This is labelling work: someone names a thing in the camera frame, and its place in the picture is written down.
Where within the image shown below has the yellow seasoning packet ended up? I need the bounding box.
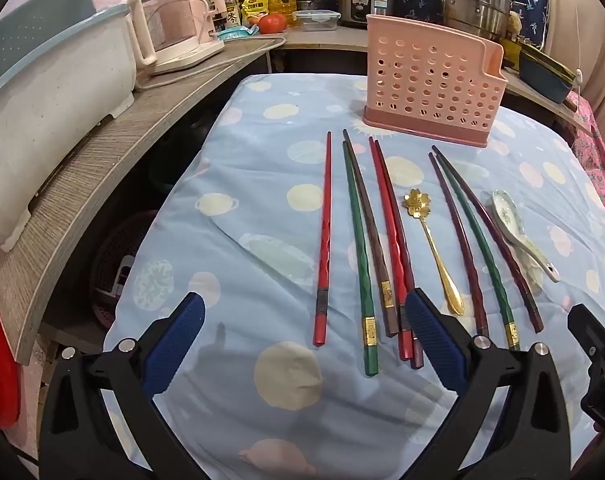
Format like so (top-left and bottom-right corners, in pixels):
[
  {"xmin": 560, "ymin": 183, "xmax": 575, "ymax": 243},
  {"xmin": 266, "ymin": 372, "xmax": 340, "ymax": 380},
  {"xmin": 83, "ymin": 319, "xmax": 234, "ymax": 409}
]
[{"xmin": 240, "ymin": 0, "xmax": 270, "ymax": 26}]

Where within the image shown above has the beige curtain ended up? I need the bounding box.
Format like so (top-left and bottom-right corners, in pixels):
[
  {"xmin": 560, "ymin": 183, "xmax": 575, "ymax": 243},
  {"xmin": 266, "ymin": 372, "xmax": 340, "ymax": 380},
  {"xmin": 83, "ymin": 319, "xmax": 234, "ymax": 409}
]
[{"xmin": 541, "ymin": 0, "xmax": 605, "ymax": 147}]

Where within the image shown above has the white plastic tub blue rim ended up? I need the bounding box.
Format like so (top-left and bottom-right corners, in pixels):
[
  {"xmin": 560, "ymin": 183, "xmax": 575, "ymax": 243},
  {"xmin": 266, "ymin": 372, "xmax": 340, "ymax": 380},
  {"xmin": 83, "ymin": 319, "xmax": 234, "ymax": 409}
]
[{"xmin": 0, "ymin": 5, "xmax": 138, "ymax": 253}]

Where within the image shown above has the white power cable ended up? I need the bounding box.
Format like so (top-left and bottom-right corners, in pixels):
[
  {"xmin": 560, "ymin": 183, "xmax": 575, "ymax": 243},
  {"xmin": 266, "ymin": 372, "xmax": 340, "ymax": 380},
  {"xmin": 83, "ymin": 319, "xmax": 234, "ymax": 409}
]
[{"xmin": 135, "ymin": 34, "xmax": 288, "ymax": 88}]

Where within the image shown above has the gold flower spoon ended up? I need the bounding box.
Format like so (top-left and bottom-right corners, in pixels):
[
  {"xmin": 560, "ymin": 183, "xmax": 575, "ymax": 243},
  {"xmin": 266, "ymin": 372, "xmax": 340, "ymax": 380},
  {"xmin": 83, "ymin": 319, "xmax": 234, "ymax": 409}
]
[{"xmin": 403, "ymin": 188, "xmax": 465, "ymax": 317}]

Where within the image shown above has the steel steamer pot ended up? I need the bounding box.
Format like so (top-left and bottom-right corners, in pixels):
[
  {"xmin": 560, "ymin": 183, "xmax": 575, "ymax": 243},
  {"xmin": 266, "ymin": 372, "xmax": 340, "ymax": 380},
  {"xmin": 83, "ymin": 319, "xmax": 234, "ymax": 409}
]
[{"xmin": 435, "ymin": 0, "xmax": 514, "ymax": 44}]

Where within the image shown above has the pink electric kettle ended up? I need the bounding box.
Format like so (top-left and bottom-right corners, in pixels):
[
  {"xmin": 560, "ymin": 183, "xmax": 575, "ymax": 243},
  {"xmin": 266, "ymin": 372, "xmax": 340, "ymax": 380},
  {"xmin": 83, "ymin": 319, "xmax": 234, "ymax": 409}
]
[{"xmin": 127, "ymin": 0, "xmax": 228, "ymax": 76}]

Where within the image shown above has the maroon chopstick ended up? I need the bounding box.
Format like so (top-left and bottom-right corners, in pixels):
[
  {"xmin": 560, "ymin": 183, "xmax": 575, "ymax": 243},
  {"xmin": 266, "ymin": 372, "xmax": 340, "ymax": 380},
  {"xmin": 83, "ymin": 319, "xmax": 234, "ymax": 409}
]
[
  {"xmin": 428, "ymin": 152, "xmax": 490, "ymax": 338},
  {"xmin": 431, "ymin": 144, "xmax": 545, "ymax": 333}
]

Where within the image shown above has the red tomato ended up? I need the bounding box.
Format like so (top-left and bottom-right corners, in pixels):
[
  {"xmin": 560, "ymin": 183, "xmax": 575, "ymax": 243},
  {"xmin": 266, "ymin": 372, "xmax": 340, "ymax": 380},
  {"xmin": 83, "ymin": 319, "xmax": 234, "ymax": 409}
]
[{"xmin": 259, "ymin": 12, "xmax": 288, "ymax": 35}]

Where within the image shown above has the blue printed bedsheet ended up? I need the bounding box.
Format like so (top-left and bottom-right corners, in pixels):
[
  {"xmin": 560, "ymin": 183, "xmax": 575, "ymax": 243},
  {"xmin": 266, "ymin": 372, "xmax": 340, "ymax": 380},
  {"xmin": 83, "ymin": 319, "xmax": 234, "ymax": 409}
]
[{"xmin": 102, "ymin": 74, "xmax": 605, "ymax": 480}]

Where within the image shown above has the brown chopstick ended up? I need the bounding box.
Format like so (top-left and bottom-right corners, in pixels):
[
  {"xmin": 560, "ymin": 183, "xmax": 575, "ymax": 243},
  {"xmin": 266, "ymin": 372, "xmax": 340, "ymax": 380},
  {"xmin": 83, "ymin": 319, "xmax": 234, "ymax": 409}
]
[{"xmin": 342, "ymin": 129, "xmax": 399, "ymax": 338}]

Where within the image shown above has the soy sauce bottle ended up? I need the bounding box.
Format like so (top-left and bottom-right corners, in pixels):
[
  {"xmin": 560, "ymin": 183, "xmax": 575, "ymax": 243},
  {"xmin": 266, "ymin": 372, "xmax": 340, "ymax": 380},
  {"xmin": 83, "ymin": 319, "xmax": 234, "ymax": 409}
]
[{"xmin": 222, "ymin": 0, "xmax": 243, "ymax": 32}]

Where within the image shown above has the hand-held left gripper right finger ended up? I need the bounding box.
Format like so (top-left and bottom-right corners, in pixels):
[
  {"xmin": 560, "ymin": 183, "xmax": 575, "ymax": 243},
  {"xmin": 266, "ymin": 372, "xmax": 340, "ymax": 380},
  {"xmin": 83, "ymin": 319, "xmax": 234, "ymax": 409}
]
[{"xmin": 405, "ymin": 287, "xmax": 574, "ymax": 480}]

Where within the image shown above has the green chopstick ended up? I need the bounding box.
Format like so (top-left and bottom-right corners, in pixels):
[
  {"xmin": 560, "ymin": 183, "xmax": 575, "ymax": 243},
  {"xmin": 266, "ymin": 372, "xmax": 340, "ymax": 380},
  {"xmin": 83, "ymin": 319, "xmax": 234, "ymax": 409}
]
[
  {"xmin": 438, "ymin": 156, "xmax": 521, "ymax": 351},
  {"xmin": 342, "ymin": 141, "xmax": 379, "ymax": 377}
]

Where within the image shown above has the grey-blue perforated plastic lid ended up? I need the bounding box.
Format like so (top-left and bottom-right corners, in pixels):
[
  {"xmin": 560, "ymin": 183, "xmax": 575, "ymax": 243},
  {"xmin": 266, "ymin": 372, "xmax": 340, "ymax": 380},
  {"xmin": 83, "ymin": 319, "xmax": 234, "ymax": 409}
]
[{"xmin": 0, "ymin": 0, "xmax": 96, "ymax": 81}]

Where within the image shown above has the pink perforated utensil basket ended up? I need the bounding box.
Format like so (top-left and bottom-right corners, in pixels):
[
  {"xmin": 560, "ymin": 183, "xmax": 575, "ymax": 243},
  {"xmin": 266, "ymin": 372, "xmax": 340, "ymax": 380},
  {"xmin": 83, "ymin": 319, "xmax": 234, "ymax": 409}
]
[{"xmin": 362, "ymin": 14, "xmax": 508, "ymax": 148}]

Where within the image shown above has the white floral ceramic spoon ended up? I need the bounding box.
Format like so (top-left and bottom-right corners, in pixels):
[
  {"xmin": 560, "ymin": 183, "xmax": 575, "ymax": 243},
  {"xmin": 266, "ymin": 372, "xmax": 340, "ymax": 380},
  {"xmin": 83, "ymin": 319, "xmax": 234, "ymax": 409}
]
[
  {"xmin": 507, "ymin": 232, "xmax": 545, "ymax": 291},
  {"xmin": 491, "ymin": 190, "xmax": 561, "ymax": 282}
]

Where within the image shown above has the red plastic item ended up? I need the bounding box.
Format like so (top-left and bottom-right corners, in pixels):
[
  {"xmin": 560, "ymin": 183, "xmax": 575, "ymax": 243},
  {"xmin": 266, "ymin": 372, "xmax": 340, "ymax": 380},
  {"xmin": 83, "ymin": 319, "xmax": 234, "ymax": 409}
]
[{"xmin": 0, "ymin": 265, "xmax": 22, "ymax": 429}]

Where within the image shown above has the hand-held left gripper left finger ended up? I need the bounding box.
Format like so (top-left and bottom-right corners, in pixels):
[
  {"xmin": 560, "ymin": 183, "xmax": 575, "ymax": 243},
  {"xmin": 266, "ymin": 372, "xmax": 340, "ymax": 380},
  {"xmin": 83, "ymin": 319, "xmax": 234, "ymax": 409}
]
[{"xmin": 40, "ymin": 292, "xmax": 208, "ymax": 480}]

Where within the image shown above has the pink floral cloth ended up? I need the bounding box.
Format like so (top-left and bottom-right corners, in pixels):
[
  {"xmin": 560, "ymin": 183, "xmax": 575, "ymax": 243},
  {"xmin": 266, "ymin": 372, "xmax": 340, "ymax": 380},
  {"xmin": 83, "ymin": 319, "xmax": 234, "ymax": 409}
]
[{"xmin": 565, "ymin": 91, "xmax": 605, "ymax": 233}]

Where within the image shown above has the dark red chopstick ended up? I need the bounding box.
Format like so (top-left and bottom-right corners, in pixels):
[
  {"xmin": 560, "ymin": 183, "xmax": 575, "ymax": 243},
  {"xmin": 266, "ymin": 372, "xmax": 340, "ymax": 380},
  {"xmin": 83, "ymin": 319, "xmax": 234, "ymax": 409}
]
[{"xmin": 375, "ymin": 140, "xmax": 425, "ymax": 370}]

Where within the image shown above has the dark blue baking dish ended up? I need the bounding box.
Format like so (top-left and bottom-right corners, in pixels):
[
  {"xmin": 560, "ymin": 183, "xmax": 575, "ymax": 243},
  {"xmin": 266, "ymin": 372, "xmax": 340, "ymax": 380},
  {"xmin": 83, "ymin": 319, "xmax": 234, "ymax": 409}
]
[{"xmin": 519, "ymin": 40, "xmax": 581, "ymax": 104}]

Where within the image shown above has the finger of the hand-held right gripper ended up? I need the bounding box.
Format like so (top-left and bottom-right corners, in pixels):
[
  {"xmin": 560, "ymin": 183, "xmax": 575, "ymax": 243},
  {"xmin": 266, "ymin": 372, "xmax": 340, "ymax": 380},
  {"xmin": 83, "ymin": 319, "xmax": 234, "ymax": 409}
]
[{"xmin": 567, "ymin": 302, "xmax": 605, "ymax": 363}]

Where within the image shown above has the clear food container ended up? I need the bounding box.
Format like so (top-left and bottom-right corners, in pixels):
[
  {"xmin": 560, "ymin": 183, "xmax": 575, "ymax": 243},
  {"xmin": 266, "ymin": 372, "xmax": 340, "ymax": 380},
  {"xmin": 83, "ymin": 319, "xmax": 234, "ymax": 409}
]
[{"xmin": 292, "ymin": 9, "xmax": 341, "ymax": 32}]

